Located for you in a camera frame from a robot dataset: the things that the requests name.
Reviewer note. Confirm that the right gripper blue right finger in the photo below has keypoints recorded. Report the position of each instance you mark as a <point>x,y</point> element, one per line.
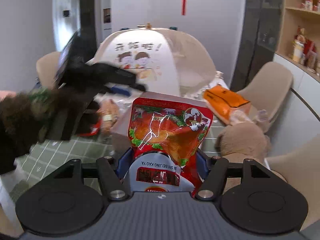
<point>203,164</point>

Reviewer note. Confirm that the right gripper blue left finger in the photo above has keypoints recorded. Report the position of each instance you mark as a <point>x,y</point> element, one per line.
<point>123,164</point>

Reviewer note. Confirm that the red roast duck snack bag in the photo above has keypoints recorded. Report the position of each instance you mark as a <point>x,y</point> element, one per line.
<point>157,171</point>

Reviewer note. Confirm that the person left forearm dark sleeve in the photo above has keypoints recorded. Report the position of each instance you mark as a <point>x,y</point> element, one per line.
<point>25,118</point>

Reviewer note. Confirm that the beige dining chair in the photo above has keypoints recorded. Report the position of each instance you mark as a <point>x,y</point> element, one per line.
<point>46,68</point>

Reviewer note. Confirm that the brown plush dog toy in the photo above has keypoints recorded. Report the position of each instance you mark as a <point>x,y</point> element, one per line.
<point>242,139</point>

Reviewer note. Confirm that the pink storage box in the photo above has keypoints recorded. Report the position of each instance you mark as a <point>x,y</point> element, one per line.
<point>163,122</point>

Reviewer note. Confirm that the orange snack bag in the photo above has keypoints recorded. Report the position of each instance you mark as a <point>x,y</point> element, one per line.
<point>223,103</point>

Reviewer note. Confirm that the green checkered tablecloth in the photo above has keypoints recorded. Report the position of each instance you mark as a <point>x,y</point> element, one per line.
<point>45,158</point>

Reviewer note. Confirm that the beige mesh food cover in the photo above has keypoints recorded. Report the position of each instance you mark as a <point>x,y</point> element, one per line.
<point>164,60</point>

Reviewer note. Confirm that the beige chair right side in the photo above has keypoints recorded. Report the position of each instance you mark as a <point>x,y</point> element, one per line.
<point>267,93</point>

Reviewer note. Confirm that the dark glass cabinet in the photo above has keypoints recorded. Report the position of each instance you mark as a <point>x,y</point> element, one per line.
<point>259,40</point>

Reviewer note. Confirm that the wooden wall shelf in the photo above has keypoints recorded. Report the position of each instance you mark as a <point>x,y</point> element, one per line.
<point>293,18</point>

